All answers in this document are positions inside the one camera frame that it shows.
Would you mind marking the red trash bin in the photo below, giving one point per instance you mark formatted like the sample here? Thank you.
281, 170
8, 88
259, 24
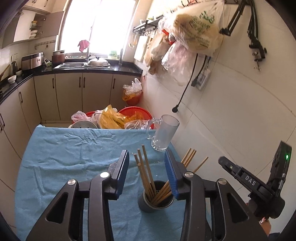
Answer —
134, 100

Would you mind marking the person's right forearm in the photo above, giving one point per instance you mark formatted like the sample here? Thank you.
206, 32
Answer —
267, 228

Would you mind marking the blue table cloth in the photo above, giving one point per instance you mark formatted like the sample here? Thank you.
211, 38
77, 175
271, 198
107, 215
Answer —
69, 150

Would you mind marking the white wall power socket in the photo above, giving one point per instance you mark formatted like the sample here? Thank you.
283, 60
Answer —
203, 78

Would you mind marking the steel rice cooker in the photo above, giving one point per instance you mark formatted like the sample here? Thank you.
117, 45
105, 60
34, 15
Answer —
32, 61

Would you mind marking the large hanging plastic bag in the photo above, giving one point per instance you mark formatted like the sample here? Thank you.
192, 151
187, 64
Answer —
196, 30

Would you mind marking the pink white plastic bag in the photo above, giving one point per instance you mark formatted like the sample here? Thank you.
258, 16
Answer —
79, 115

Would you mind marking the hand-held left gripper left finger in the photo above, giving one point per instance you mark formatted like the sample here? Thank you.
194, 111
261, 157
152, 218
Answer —
122, 172

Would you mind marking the beige upper cabinets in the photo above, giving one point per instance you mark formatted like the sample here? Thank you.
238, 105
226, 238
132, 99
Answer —
25, 23

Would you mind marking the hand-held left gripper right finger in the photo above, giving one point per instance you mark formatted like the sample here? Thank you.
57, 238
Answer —
171, 177

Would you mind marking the white round container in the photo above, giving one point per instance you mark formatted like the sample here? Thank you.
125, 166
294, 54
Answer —
82, 125

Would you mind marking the dark grey utensil cup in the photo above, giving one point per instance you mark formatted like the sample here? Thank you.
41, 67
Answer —
148, 207

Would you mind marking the brown cooking pot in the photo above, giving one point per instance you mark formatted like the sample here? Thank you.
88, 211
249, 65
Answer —
58, 58

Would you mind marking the black kitchen countertop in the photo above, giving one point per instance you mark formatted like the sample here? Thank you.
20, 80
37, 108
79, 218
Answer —
69, 70

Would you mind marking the bundle of chopsticks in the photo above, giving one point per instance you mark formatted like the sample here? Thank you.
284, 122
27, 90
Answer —
148, 178

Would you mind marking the pink rag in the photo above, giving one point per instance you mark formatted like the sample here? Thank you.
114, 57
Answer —
83, 45

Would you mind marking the beige cabinets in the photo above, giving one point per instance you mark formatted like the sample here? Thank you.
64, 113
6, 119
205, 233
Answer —
25, 23
67, 97

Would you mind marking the electric kettle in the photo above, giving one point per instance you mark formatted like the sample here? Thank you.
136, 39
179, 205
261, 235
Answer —
14, 67

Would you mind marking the red plastic basin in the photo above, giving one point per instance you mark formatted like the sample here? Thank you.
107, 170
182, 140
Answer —
131, 110

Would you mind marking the yellow plastic bag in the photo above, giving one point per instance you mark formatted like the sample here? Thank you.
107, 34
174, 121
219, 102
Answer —
111, 118

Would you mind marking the steel pot lid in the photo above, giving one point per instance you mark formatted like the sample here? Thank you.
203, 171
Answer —
98, 62

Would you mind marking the green potted plant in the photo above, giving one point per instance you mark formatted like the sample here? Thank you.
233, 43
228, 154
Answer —
112, 54

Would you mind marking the clear bag with orange contents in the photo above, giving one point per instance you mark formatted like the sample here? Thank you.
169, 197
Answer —
137, 124

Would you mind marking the metal wall rack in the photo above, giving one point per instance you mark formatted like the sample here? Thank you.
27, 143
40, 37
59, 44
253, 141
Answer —
144, 25

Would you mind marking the white cutting board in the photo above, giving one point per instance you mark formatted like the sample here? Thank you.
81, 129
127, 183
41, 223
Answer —
140, 48

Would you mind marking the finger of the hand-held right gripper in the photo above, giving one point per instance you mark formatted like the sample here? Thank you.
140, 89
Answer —
238, 173

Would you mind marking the steel kitchen sink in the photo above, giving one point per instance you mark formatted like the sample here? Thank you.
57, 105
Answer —
69, 65

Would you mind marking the beige lower cabinets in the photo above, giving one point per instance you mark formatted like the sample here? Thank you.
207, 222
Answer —
67, 97

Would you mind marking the steel faucet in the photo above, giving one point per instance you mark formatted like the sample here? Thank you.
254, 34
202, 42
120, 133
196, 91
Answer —
88, 53

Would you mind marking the kitchen window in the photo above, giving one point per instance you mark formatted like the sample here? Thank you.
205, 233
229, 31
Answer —
97, 25

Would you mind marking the white ceramic bowl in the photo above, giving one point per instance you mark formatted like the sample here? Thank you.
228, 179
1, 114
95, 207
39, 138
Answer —
12, 79

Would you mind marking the clear glass mug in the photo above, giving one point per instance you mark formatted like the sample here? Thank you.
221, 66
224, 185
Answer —
164, 136

